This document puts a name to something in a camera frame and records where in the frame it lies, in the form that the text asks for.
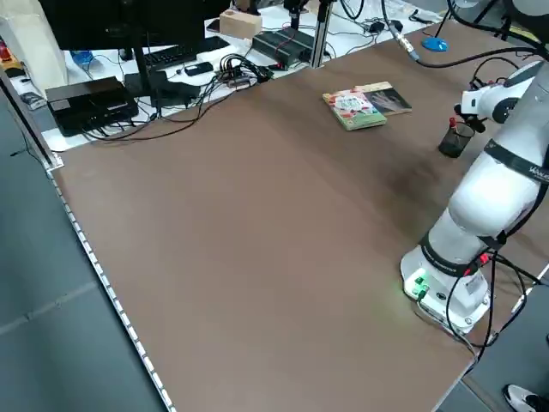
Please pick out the colourful green cover book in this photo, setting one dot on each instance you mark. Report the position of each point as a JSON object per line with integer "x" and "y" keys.
{"x": 356, "y": 109}

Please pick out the black finned power supply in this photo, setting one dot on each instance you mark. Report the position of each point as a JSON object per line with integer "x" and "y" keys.
{"x": 279, "y": 45}

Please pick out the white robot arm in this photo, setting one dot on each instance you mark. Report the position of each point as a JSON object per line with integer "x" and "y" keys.
{"x": 502, "y": 107}
{"x": 472, "y": 193}

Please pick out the black flat box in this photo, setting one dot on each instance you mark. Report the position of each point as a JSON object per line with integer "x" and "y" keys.
{"x": 90, "y": 103}

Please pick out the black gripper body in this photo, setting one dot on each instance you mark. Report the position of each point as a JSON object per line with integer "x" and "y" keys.
{"x": 477, "y": 123}

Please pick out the wooden box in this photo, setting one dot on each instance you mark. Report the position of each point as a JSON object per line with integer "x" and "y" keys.
{"x": 240, "y": 26}

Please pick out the red capped whiteboard marker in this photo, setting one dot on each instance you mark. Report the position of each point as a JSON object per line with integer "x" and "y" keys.
{"x": 453, "y": 122}

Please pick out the black mesh pen holder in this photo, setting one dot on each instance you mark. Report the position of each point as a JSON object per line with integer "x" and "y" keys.
{"x": 454, "y": 143}

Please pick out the aluminium post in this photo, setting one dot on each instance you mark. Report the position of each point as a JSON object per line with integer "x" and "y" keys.
{"x": 321, "y": 34}

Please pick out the black monitor with stand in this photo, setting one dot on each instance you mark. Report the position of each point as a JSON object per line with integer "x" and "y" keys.
{"x": 128, "y": 21}

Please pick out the blue desk lamp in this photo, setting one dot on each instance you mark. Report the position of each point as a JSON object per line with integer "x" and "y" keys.
{"x": 435, "y": 44}

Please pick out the person's shoe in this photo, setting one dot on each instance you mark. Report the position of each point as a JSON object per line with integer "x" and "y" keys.
{"x": 521, "y": 397}

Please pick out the black keyboard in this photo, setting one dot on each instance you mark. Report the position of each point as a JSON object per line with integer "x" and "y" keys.
{"x": 171, "y": 53}

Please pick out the dark book with hands cover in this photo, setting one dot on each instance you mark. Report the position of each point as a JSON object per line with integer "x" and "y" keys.
{"x": 394, "y": 103}

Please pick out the black phone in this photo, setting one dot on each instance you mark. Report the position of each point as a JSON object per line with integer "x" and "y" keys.
{"x": 198, "y": 69}

